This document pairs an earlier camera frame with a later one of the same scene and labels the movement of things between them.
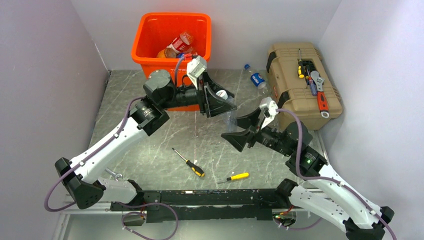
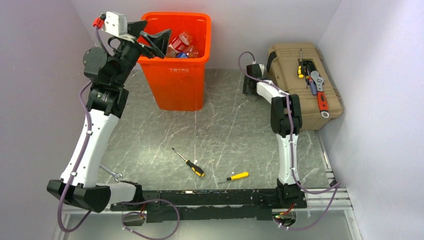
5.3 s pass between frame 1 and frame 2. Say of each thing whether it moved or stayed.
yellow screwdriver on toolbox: stayed
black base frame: stayed
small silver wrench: stayed
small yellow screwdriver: stayed
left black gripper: moved
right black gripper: moved
